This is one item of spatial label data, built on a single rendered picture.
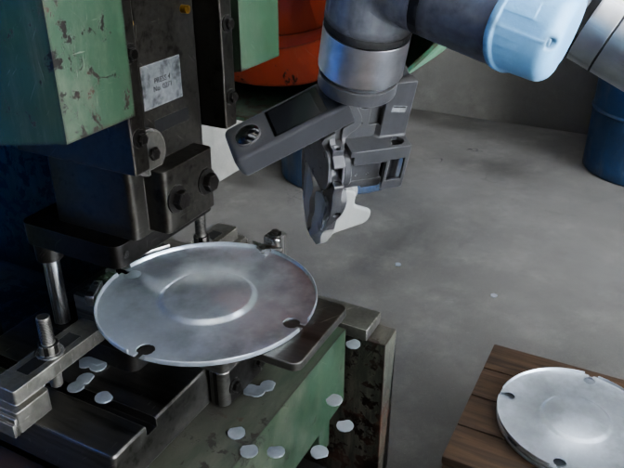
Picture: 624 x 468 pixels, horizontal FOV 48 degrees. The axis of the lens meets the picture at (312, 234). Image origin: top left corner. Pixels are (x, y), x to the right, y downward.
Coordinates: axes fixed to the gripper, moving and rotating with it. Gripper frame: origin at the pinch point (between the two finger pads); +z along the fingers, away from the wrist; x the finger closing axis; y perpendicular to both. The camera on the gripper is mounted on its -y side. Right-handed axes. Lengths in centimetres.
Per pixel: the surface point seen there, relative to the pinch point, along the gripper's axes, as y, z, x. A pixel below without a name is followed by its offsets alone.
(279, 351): -3.6, 15.1, -3.9
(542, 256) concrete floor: 136, 128, 85
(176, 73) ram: -9.8, -6.0, 23.4
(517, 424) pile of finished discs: 47, 59, -2
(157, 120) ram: -13.0, -2.7, 19.3
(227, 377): -8.7, 25.3, 0.5
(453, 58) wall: 189, 150, 252
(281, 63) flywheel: 10.3, 6.8, 43.1
